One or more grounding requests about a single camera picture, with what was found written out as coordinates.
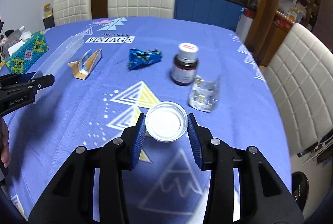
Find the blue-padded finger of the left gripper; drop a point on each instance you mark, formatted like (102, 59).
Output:
(11, 79)

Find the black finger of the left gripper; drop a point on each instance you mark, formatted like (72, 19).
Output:
(39, 81)

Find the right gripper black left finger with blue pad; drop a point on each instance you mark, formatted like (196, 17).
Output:
(68, 197)

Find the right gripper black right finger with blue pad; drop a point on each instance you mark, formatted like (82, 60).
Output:
(264, 198)

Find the clear plastic packaging strip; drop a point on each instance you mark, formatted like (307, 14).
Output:
(60, 56)

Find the gold foil wrapper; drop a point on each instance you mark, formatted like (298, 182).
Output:
(82, 68)

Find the blue foil candy wrapper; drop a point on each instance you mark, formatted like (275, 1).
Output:
(138, 58)

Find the silver pill blister pack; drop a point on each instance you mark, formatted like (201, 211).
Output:
(204, 94)

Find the white plastic lid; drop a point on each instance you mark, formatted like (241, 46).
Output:
(166, 122)

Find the brown medicine bottle white cap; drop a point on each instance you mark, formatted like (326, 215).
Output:
(185, 64)

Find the black round trash bin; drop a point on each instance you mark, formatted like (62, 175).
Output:
(300, 189)

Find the person's left hand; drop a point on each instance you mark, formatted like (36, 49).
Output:
(5, 152)

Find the beaded tissue box cover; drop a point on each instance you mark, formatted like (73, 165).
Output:
(28, 54)

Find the blue patterned tablecloth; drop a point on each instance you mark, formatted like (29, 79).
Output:
(91, 112)

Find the cream chair far left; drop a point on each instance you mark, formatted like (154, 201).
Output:
(71, 11)

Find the cream chair right side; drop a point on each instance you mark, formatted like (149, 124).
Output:
(300, 79)

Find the blue kitchen counter cabinet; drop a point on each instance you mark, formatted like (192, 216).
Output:
(221, 13)

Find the white appliance red lid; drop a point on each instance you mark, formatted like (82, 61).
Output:
(244, 23)

